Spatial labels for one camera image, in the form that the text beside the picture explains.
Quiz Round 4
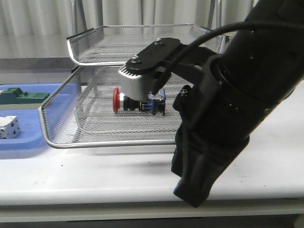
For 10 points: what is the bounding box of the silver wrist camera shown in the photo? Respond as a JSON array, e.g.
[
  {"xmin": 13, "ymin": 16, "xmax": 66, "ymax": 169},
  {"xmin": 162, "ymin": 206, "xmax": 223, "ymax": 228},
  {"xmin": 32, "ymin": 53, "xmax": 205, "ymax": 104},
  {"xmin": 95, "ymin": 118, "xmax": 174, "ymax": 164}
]
[{"xmin": 118, "ymin": 65, "xmax": 164, "ymax": 101}]

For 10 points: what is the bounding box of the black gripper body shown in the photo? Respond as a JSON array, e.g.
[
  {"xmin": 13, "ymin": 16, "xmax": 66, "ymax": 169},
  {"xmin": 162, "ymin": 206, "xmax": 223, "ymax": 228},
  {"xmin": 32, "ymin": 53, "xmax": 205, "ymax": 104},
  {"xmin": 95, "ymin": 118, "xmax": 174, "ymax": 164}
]
[{"xmin": 171, "ymin": 55, "xmax": 249, "ymax": 208}]

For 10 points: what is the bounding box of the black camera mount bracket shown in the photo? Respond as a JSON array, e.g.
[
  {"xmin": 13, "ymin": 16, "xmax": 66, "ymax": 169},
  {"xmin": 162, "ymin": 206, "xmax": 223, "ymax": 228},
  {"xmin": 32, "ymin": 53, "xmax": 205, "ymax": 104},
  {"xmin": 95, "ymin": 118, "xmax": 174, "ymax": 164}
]
[{"xmin": 125, "ymin": 38, "xmax": 216, "ymax": 76}]

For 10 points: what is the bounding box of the grey rack frame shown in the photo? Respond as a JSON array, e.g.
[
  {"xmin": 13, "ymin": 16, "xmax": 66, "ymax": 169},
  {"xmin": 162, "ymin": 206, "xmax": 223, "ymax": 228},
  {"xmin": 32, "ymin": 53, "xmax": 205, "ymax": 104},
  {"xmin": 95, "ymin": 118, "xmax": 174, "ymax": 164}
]
[{"xmin": 70, "ymin": 0, "xmax": 223, "ymax": 95}]

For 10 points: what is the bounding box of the white pleated curtain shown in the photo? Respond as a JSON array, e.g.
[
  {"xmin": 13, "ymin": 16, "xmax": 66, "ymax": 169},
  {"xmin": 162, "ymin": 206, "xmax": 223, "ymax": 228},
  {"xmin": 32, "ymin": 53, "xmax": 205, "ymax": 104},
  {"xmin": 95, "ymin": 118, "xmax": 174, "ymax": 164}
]
[{"xmin": 0, "ymin": 0, "xmax": 259, "ymax": 59}]

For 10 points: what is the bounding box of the red emergency stop button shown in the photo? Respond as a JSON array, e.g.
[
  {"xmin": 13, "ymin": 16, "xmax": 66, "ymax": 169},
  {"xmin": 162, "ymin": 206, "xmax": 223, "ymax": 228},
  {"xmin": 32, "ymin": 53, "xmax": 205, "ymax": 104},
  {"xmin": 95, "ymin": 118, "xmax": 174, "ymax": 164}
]
[{"xmin": 113, "ymin": 87, "xmax": 166, "ymax": 115}]

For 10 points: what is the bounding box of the green terminal block component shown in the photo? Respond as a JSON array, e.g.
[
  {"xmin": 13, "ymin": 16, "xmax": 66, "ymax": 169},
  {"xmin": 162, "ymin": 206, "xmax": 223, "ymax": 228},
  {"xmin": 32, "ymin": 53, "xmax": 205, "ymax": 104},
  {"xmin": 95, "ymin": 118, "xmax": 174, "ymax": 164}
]
[{"xmin": 0, "ymin": 87, "xmax": 50, "ymax": 105}]

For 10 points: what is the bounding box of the grey stone counter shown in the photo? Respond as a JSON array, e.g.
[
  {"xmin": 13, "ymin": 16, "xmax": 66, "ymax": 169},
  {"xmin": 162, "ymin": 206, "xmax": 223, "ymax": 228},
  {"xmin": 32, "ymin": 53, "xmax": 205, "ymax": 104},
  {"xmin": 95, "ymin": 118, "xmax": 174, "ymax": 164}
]
[{"xmin": 0, "ymin": 57, "xmax": 74, "ymax": 70}]

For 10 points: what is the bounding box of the black camera cable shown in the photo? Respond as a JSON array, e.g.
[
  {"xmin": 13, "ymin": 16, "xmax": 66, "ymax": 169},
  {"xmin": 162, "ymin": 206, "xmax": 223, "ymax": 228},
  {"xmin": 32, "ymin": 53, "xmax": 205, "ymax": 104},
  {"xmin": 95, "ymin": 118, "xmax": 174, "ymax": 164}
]
[{"xmin": 152, "ymin": 21, "xmax": 262, "ymax": 95}]

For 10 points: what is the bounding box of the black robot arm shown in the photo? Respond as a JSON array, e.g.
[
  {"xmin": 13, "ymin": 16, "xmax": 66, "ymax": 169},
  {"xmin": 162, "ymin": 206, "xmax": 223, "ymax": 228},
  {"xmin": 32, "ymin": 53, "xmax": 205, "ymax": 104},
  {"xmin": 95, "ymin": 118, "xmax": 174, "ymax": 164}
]
[{"xmin": 171, "ymin": 28, "xmax": 304, "ymax": 207}]

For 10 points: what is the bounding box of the blue plastic tray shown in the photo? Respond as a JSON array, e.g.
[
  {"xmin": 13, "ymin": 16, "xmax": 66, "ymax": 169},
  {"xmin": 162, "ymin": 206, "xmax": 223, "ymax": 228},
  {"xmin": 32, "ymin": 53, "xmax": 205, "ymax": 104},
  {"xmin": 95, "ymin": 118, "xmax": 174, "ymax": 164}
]
[{"xmin": 0, "ymin": 83, "xmax": 80, "ymax": 151}]

